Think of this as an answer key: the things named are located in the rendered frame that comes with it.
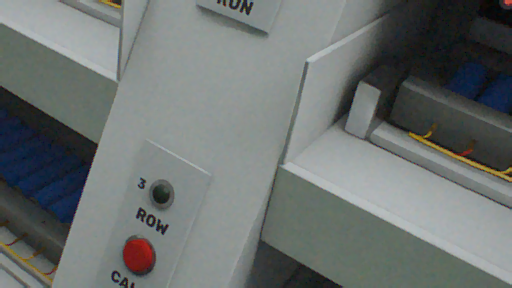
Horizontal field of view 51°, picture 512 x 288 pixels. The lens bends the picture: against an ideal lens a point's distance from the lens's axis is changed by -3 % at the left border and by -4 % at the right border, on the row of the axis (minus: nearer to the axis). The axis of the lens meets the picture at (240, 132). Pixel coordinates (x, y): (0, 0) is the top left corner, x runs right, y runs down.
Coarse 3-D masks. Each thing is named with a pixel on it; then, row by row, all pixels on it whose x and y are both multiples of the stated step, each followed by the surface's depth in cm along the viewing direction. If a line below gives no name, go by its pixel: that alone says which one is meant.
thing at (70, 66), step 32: (0, 0) 34; (32, 0) 35; (64, 0) 35; (96, 0) 35; (128, 0) 26; (0, 32) 32; (32, 32) 31; (64, 32) 32; (96, 32) 33; (128, 32) 27; (0, 64) 33; (32, 64) 31; (64, 64) 30; (96, 64) 29; (32, 96) 33; (64, 96) 31; (96, 96) 29; (96, 128) 30
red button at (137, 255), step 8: (136, 240) 27; (128, 248) 27; (136, 248) 27; (144, 248) 27; (128, 256) 27; (136, 256) 27; (144, 256) 27; (128, 264) 27; (136, 264) 27; (144, 264) 27
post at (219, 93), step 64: (192, 0) 26; (320, 0) 23; (384, 0) 27; (128, 64) 28; (192, 64) 26; (256, 64) 25; (128, 128) 28; (192, 128) 26; (256, 128) 25; (256, 192) 25; (64, 256) 30; (192, 256) 26; (256, 256) 27
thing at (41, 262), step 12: (0, 228) 42; (0, 240) 41; (12, 240) 41; (24, 252) 40; (24, 264) 39; (36, 264) 39; (48, 264) 40; (0, 276) 38; (36, 276) 38; (48, 276) 39
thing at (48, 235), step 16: (0, 192) 42; (16, 192) 42; (0, 208) 41; (16, 208) 40; (32, 208) 41; (0, 224) 40; (16, 224) 40; (32, 224) 39; (48, 224) 40; (64, 224) 40; (16, 240) 39; (32, 240) 40; (48, 240) 39; (64, 240) 39; (16, 256) 39; (32, 256) 38; (48, 256) 40
